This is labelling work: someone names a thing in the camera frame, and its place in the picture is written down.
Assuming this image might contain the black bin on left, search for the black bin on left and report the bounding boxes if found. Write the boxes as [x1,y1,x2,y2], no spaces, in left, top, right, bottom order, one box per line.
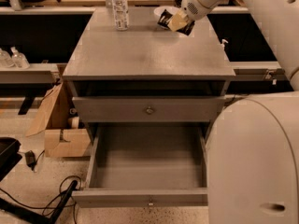
[0,137,21,181]

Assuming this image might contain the open brown cardboard box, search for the open brown cardboard box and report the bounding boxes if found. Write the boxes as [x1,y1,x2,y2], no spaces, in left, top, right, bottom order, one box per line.
[25,63,92,159]

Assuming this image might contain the black rxbar chocolate wrapper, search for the black rxbar chocolate wrapper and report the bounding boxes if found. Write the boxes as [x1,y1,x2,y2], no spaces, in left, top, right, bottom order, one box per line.
[158,9,195,35]

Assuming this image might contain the grey wooden drawer cabinet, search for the grey wooden drawer cabinet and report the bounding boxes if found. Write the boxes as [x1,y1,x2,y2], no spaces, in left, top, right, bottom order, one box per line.
[62,7,236,134]

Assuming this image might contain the black stand leg with cables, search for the black stand leg with cables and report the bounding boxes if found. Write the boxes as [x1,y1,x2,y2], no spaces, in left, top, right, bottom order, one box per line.
[0,180,78,224]

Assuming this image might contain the black power adapter left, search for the black power adapter left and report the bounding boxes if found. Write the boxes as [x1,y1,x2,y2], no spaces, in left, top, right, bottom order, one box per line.
[25,150,36,169]

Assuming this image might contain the open grey middle drawer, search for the open grey middle drawer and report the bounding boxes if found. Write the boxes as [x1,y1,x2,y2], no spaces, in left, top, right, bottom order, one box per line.
[73,124,207,208]

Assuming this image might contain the closed grey top drawer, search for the closed grey top drawer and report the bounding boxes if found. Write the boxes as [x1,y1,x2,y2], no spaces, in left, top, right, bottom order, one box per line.
[73,97,224,122]

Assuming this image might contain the small white pump dispenser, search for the small white pump dispenser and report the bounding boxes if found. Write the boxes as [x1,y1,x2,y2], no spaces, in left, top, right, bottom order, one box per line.
[221,39,229,50]

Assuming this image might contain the clear sanitizer pump bottle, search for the clear sanitizer pump bottle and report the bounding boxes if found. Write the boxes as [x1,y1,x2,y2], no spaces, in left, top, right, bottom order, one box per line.
[10,47,30,69]

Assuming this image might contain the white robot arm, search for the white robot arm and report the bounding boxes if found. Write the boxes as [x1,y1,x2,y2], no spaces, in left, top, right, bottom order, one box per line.
[181,0,299,224]

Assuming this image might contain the clear plastic water bottle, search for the clear plastic water bottle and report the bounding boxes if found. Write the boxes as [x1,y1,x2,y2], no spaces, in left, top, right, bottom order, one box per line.
[112,0,129,31]

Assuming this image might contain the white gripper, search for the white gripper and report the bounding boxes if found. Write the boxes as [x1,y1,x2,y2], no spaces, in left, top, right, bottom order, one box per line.
[168,0,229,32]

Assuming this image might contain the white ceramic bowl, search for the white ceramic bowl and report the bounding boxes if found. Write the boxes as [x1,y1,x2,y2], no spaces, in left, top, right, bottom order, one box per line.
[154,6,178,30]

